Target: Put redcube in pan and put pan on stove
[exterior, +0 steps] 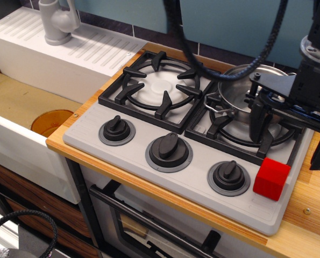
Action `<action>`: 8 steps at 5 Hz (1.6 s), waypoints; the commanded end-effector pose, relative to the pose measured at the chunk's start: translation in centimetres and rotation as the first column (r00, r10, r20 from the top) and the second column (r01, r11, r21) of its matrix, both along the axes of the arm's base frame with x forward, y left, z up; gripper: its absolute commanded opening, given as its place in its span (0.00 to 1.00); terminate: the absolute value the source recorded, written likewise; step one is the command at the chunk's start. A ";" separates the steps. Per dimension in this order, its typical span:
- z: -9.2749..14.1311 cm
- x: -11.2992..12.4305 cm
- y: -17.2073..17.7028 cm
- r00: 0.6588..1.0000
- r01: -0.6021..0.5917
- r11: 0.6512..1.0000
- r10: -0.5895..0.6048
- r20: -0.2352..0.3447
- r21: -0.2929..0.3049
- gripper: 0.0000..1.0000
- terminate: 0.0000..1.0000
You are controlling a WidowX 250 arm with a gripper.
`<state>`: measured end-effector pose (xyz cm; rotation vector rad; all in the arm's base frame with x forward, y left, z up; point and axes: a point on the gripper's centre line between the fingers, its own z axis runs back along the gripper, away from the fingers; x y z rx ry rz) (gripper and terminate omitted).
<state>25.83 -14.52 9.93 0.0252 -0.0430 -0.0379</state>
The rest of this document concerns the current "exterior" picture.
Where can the wooden drawer front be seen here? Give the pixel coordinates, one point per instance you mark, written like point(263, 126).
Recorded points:
point(18, 193)

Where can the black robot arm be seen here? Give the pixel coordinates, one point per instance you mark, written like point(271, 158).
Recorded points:
point(310, 50)

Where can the oven door with window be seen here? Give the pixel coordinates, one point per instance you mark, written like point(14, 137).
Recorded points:
point(137, 240)

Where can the right black burner grate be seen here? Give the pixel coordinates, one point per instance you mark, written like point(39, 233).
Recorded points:
point(219, 131)

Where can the right black stove knob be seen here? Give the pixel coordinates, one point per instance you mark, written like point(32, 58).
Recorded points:
point(228, 178)

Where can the grey toy faucet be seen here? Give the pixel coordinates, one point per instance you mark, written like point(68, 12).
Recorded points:
point(58, 24)

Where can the orange sink drain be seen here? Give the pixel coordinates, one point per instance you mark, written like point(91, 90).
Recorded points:
point(50, 121)

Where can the middle black stove knob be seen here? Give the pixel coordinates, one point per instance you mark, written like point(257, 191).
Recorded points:
point(169, 153)

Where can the left black stove knob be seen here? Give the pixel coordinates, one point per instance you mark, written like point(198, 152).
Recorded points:
point(116, 132)

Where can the small steel pan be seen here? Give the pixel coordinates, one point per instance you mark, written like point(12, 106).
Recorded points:
point(229, 98)

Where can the black oven door handle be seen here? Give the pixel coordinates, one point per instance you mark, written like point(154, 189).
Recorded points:
point(107, 195)

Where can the black burner grate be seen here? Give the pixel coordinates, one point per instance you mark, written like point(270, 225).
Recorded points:
point(219, 131)
point(156, 92)

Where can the black braided cable overhead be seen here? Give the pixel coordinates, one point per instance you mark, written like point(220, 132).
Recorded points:
point(205, 66)

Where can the left black burner grate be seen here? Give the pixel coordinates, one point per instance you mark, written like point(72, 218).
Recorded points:
point(156, 92)

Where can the red cube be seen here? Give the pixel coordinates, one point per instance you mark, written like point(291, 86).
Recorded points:
point(271, 178)

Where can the black stove knob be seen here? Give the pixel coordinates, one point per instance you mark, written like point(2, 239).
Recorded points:
point(169, 153)
point(116, 132)
point(228, 178)

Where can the white toy sink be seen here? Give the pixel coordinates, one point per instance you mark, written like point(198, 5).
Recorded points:
point(36, 77)

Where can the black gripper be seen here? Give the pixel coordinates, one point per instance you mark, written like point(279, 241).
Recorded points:
point(295, 97)

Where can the grey toy stove top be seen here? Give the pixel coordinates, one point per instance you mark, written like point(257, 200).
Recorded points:
point(250, 208)

